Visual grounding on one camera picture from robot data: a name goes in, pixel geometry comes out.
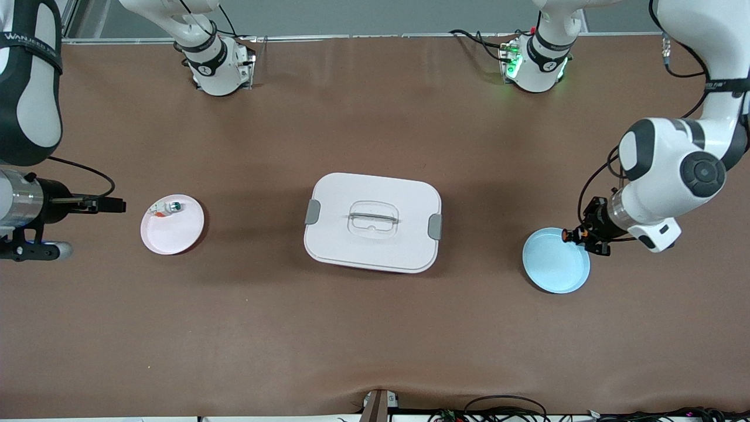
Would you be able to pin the orange and black switch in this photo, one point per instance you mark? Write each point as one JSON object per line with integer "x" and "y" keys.
{"x": 566, "y": 235}

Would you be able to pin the aluminium frame post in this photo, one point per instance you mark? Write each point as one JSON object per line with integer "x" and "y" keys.
{"x": 70, "y": 23}

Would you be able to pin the pink round plate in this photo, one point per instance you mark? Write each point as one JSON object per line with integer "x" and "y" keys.
{"x": 170, "y": 237}

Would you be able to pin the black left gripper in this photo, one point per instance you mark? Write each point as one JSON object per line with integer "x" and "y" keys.
{"x": 597, "y": 217}

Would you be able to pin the white lidded box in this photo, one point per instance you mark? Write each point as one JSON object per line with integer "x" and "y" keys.
{"x": 375, "y": 246}

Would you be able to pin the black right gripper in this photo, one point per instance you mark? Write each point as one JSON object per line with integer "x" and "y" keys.
{"x": 54, "y": 200}

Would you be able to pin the light blue round plate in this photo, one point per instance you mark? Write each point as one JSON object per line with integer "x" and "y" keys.
{"x": 555, "y": 266}

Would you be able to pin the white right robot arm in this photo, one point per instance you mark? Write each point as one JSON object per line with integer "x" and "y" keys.
{"x": 29, "y": 105}

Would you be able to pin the brown mounting bar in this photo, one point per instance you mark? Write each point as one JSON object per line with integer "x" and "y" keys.
{"x": 375, "y": 407}

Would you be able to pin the green and white switch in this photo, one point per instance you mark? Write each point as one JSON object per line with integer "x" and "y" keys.
{"x": 167, "y": 207}

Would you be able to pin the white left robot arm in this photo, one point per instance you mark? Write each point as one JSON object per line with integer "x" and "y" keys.
{"x": 674, "y": 170}

